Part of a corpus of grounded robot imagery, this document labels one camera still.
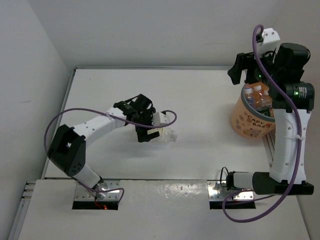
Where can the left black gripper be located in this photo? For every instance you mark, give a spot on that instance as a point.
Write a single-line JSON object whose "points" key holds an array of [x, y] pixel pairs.
{"points": [[142, 135]]}

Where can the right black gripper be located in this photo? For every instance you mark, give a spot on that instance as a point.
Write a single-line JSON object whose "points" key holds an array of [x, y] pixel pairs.
{"points": [[243, 61]]}

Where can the clear unlabelled bottle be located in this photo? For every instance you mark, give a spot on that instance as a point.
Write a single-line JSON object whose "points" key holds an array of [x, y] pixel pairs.
{"points": [[248, 93]]}

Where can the yellow label bottle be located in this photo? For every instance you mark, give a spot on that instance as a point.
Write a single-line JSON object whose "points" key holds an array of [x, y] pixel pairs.
{"points": [[166, 135]]}

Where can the square clear bottle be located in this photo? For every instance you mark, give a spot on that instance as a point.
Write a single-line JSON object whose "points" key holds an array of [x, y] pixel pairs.
{"points": [[258, 96]]}

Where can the green label bottle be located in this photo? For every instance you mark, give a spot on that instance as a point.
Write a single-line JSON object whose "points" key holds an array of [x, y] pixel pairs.
{"points": [[266, 107]]}

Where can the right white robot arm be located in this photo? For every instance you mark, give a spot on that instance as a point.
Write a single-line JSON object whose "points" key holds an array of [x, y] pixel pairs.
{"points": [[292, 102]]}

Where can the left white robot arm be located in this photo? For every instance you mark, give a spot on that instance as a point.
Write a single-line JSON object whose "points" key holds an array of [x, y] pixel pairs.
{"points": [[68, 147]]}

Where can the orange bin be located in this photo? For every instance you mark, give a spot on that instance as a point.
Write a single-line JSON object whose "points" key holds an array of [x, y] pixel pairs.
{"points": [[248, 121]]}

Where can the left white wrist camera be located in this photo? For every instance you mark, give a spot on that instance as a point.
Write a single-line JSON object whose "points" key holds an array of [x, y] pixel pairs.
{"points": [[160, 119]]}

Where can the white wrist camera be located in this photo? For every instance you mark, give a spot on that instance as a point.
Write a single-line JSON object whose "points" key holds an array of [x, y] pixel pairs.
{"points": [[160, 119], [267, 41]]}

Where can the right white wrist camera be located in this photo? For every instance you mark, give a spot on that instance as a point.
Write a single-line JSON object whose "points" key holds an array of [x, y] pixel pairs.
{"points": [[267, 41]]}

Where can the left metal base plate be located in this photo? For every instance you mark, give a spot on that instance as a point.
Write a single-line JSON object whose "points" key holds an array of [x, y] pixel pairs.
{"points": [[111, 192]]}

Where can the metal base plate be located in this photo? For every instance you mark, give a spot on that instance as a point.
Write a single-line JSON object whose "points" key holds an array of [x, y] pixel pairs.
{"points": [[111, 192], [217, 193]]}

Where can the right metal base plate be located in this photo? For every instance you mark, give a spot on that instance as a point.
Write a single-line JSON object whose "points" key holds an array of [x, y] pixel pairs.
{"points": [[217, 193]]}

